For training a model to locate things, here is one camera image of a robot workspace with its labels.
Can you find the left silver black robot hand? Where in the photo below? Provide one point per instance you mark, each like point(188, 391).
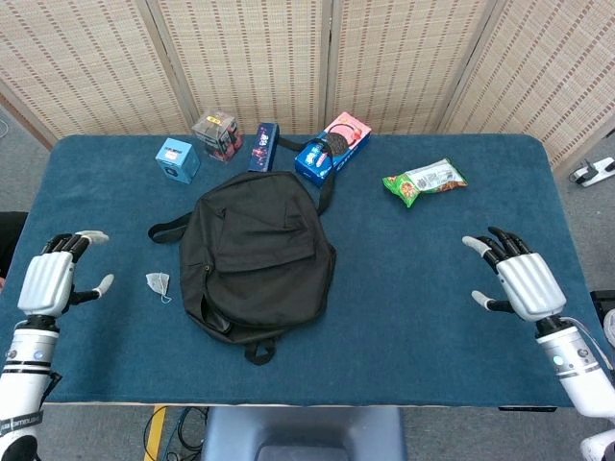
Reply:
point(45, 283)

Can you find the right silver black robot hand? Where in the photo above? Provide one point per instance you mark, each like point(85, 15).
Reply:
point(531, 285)

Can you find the black fabric backpack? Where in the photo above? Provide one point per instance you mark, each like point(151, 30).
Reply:
point(254, 259)

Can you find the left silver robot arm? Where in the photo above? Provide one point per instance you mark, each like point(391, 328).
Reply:
point(24, 374)

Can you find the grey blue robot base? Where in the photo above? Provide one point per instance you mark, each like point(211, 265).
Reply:
point(302, 432)

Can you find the black object at table edge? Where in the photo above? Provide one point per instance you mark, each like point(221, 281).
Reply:
point(10, 235)

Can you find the white tea bag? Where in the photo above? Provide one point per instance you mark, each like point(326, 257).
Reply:
point(157, 282)

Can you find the blue table cloth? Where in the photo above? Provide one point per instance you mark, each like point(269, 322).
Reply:
point(408, 298)

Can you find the black table control panel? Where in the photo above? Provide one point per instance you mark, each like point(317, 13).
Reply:
point(528, 409)

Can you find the white power strip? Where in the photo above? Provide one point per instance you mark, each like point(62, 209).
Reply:
point(593, 172)

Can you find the green snack packet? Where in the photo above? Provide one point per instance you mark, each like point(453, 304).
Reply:
point(423, 182)

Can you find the light blue speaker box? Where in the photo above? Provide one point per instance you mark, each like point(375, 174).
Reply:
point(175, 161)

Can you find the blue pink Oreo box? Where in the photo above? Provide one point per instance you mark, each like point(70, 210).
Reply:
point(336, 144)

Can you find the dark blue slim box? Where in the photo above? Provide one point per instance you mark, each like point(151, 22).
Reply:
point(263, 146)

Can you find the woven folding screen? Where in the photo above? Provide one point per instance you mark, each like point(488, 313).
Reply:
point(250, 62)

